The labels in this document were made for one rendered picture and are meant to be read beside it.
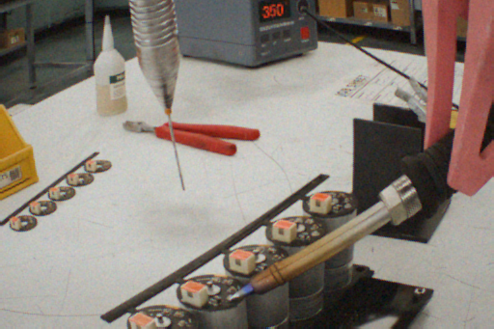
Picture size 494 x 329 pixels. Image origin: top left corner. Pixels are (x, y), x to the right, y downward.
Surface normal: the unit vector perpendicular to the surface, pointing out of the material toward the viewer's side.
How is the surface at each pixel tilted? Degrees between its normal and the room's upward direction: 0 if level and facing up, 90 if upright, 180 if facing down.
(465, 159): 98
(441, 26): 87
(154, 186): 0
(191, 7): 90
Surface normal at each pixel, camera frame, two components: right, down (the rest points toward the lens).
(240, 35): -0.71, 0.28
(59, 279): -0.05, -0.94
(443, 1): 0.20, 0.28
